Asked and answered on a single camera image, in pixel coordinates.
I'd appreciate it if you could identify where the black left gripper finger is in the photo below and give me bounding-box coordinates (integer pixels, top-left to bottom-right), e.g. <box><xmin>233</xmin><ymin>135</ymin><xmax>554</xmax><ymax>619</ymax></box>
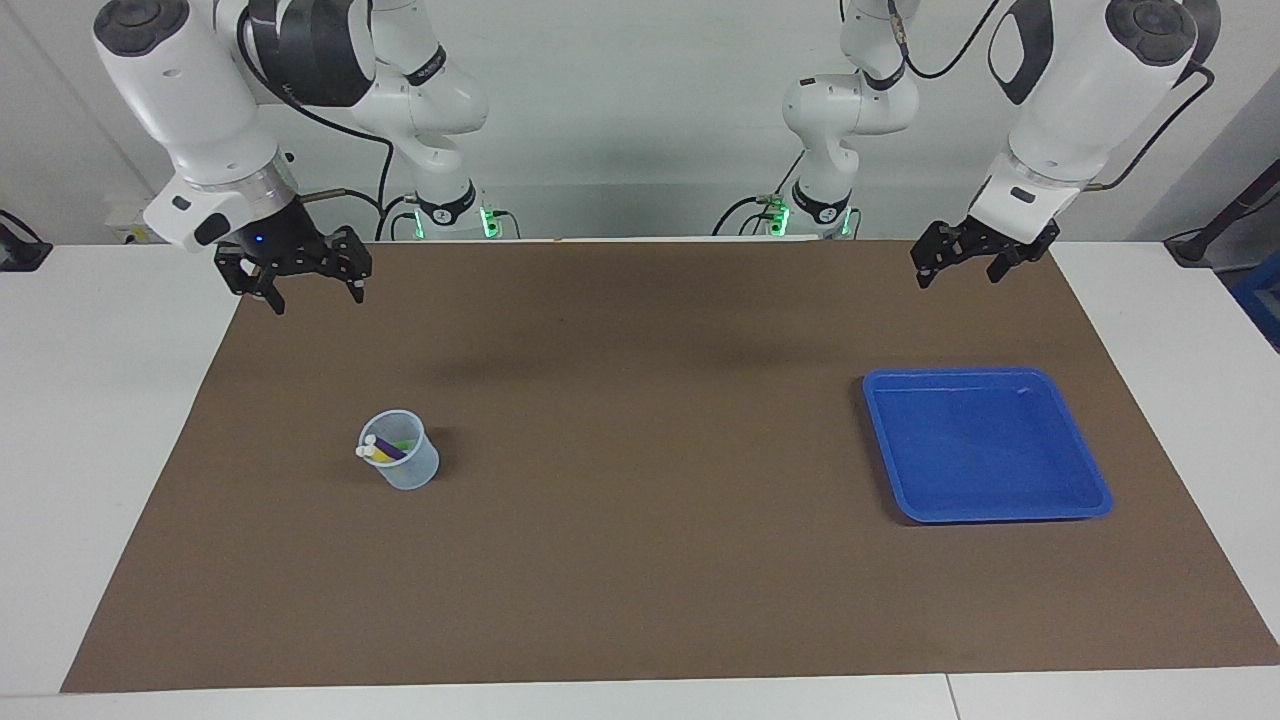
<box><xmin>987</xmin><ymin>245</ymin><xmax>1041</xmax><ymax>284</ymax></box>
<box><xmin>910</xmin><ymin>220</ymin><xmax>969</xmax><ymax>290</ymax></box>

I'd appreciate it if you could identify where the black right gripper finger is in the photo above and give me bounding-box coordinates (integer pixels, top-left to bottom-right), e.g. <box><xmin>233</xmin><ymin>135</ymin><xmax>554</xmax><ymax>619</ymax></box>
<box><xmin>318</xmin><ymin>226</ymin><xmax>374</xmax><ymax>303</ymax></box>
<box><xmin>215</xmin><ymin>250</ymin><xmax>288</xmax><ymax>316</ymax></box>

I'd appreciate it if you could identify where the white power strip box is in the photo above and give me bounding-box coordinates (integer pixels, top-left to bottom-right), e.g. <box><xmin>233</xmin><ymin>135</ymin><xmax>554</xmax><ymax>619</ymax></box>
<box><xmin>105</xmin><ymin>200</ymin><xmax>166</xmax><ymax>244</ymax></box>

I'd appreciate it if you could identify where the blue plastic tray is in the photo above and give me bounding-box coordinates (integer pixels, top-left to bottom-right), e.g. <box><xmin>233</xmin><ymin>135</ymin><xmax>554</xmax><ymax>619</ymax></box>
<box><xmin>862</xmin><ymin>367</ymin><xmax>1114</xmax><ymax>524</ymax></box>

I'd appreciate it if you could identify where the black angled stand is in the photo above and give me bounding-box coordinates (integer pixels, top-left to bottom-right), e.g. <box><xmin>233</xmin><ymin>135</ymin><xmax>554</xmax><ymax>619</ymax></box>
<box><xmin>1165</xmin><ymin>160</ymin><xmax>1280</xmax><ymax>269</ymax></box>

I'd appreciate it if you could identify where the translucent plastic cup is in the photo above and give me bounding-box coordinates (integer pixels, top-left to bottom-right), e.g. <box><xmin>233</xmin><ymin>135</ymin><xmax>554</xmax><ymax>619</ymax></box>
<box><xmin>359</xmin><ymin>409</ymin><xmax>440</xmax><ymax>491</ymax></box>

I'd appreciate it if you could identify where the black clamp stand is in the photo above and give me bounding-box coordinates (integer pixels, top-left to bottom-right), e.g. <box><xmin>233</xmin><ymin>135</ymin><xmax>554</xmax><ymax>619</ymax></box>
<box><xmin>0</xmin><ymin>208</ymin><xmax>53</xmax><ymax>273</ymax></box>

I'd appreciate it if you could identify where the blue crate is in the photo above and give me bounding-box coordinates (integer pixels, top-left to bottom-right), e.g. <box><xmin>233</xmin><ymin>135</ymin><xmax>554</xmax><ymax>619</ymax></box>
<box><xmin>1230</xmin><ymin>255</ymin><xmax>1280</xmax><ymax>351</ymax></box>

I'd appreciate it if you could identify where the brown table mat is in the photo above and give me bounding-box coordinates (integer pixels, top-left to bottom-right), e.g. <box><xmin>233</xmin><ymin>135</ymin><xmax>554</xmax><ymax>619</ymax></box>
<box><xmin>60</xmin><ymin>238</ymin><xmax>1280</xmax><ymax>694</ymax></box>

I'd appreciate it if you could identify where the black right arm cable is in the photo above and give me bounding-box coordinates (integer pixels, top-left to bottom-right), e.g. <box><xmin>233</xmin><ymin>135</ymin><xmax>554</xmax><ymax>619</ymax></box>
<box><xmin>236</xmin><ymin>0</ymin><xmax>441</xmax><ymax>243</ymax></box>

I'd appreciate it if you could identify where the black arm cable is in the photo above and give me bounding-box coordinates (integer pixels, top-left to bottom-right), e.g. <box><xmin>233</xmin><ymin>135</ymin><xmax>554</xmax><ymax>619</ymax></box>
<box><xmin>885</xmin><ymin>0</ymin><xmax>1216</xmax><ymax>193</ymax></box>
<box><xmin>236</xmin><ymin>0</ymin><xmax>441</xmax><ymax>243</ymax></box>

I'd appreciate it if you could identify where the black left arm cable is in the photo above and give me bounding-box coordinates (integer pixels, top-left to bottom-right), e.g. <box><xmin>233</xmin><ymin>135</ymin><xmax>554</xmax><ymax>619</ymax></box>
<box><xmin>885</xmin><ymin>0</ymin><xmax>1216</xmax><ymax>193</ymax></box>

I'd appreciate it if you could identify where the black base cable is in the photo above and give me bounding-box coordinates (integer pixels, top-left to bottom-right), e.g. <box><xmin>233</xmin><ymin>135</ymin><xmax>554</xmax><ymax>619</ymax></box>
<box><xmin>712</xmin><ymin>150</ymin><xmax>806</xmax><ymax>237</ymax></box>

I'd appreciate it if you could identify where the black right arm strap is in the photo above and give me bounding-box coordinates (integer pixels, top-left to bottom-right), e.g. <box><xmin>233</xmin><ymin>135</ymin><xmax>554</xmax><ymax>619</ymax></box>
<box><xmin>405</xmin><ymin>45</ymin><xmax>448</xmax><ymax>89</ymax></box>

